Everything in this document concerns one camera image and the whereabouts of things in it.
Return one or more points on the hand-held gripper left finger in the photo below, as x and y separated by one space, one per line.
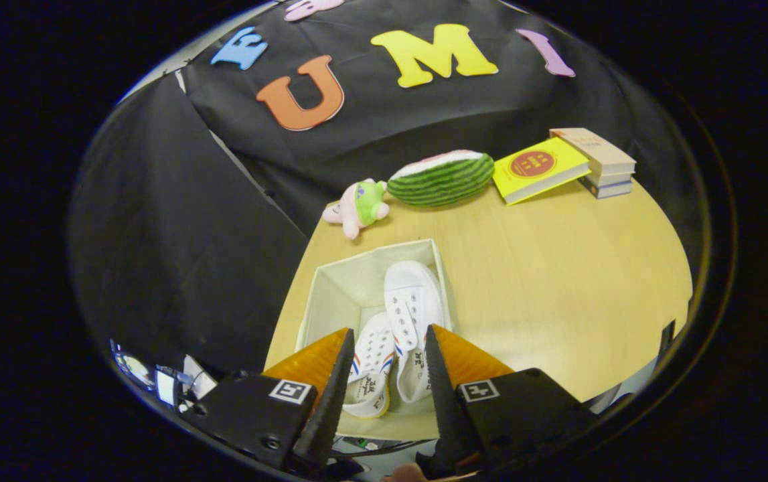
330 395

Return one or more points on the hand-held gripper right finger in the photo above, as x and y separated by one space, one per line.
447 402

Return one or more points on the white shoe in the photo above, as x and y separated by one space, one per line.
414 301
370 368

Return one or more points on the beige fabric storage box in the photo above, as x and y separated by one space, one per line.
340 288

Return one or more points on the open laptop computer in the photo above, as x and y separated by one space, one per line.
139 368

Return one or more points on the white side desk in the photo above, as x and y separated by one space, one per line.
199 381

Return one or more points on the pink and green plush toy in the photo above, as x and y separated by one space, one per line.
360 204

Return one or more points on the watermelon slice plush toy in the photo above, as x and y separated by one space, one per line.
440 179

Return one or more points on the yellow book with red circle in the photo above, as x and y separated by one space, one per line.
538 167

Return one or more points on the white paperback book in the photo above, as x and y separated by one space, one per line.
615 179
611 190

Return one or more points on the beige cover book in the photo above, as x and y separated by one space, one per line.
594 147

